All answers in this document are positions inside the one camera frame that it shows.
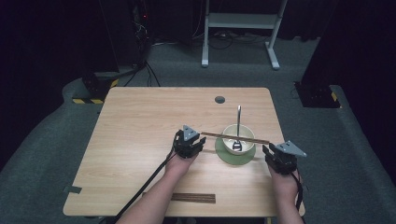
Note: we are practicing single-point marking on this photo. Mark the round grey table grommet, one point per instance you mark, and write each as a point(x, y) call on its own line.
point(219, 99)

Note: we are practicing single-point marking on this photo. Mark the grey tape piece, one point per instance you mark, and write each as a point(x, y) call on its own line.
point(72, 189)

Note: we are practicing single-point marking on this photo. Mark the white metal stand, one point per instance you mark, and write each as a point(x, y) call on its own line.
point(243, 21)

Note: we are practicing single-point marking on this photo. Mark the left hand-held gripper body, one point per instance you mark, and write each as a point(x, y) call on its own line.
point(186, 142)

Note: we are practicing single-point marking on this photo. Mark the brown wooden chopstick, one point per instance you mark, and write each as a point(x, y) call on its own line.
point(235, 137)

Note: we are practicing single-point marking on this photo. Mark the person's left hand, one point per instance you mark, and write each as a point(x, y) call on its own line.
point(178, 165)

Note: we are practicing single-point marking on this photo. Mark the black base with striped tape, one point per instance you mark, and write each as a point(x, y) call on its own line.
point(96, 87)

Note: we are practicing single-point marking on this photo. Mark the pale green ceramic bowl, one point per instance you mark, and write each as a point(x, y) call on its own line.
point(246, 146)

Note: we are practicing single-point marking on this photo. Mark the person's right hand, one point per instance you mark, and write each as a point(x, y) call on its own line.
point(284, 183)

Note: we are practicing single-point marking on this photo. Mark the black base with yellow corner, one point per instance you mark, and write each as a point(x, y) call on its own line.
point(317, 95)

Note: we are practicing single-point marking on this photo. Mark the green round saucer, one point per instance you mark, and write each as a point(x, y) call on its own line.
point(233, 158)

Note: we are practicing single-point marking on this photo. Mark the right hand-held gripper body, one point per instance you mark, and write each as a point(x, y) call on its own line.
point(285, 158)

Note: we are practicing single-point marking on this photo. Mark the brown striped flat strip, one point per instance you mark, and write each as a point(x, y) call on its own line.
point(193, 198)

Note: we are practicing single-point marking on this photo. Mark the metal spoon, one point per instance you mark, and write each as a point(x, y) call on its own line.
point(238, 121)

